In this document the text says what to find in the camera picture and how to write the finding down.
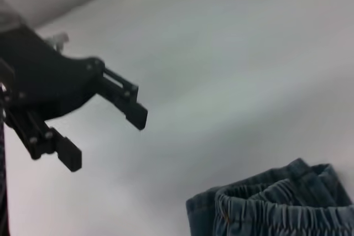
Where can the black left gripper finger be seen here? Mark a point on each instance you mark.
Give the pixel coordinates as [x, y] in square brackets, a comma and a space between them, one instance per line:
[130, 109]

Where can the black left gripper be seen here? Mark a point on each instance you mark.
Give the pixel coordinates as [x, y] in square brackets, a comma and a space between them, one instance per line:
[41, 81]

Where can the blue denim shorts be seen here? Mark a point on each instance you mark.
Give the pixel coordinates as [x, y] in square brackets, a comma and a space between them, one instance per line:
[276, 211]

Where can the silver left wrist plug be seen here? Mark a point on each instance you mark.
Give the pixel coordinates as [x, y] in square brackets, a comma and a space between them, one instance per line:
[59, 39]

